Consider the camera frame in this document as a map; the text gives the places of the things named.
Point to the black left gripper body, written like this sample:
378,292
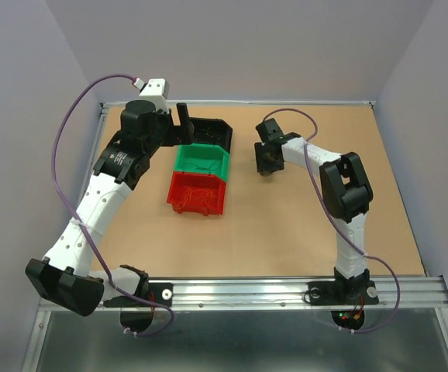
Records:
167,134

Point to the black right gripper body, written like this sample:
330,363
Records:
263,160

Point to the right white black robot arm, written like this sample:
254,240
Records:
344,190

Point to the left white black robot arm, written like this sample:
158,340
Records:
63,276

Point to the black plastic bin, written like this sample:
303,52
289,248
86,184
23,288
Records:
212,132

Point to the green plastic bin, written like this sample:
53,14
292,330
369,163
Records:
203,159

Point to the red plastic bin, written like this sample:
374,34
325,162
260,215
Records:
198,193

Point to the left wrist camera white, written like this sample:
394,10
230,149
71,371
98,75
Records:
155,91

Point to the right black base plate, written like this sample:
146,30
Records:
339,293

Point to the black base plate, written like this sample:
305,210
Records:
339,293
158,292

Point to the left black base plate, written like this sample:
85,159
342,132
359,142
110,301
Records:
158,292

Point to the aluminium frame rail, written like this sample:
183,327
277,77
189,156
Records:
285,293

